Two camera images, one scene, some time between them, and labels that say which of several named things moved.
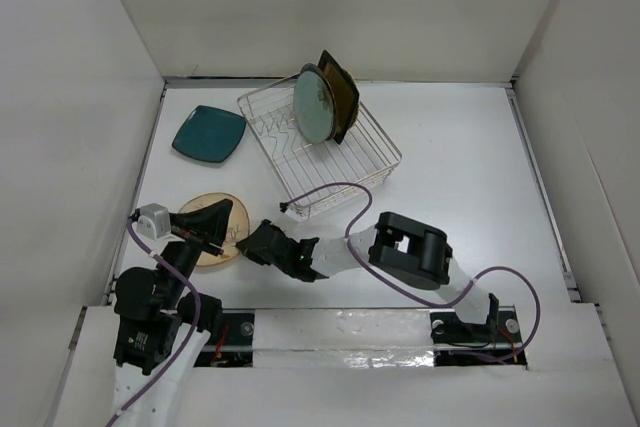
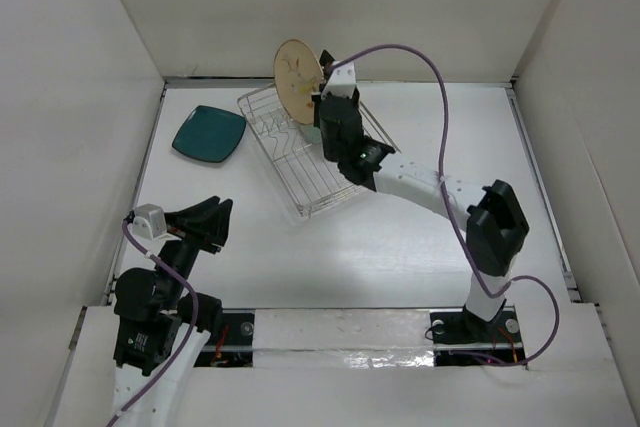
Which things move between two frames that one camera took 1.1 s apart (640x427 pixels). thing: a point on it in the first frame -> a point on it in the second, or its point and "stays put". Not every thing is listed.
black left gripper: (208, 223) stays put
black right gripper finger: (252, 251) -> (355, 99)
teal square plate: (210, 133) stays put
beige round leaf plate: (237, 227) -> (298, 76)
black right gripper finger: (266, 229) -> (316, 98)
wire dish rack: (314, 176) stays put
